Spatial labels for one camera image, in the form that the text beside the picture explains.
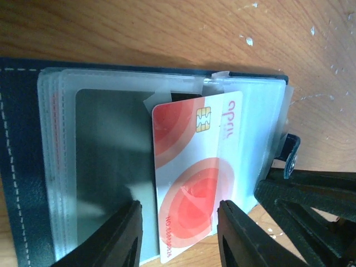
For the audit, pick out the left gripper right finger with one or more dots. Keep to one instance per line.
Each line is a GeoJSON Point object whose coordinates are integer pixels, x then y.
{"type": "Point", "coordinates": [243, 243]}

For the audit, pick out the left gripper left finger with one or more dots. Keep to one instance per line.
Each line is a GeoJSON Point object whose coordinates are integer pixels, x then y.
{"type": "Point", "coordinates": [116, 243]}

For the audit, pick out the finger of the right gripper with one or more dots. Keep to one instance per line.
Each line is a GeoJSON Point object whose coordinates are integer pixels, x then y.
{"type": "Point", "coordinates": [318, 217]}
{"type": "Point", "coordinates": [317, 175]}

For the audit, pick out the black credit card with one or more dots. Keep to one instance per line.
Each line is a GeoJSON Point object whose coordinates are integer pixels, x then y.
{"type": "Point", "coordinates": [115, 161]}

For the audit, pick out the red white credit card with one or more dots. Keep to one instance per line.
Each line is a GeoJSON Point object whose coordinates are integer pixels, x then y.
{"type": "Point", "coordinates": [56, 128]}

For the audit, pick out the blue leather card holder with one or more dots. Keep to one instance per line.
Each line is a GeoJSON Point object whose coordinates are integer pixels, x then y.
{"type": "Point", "coordinates": [42, 203]}

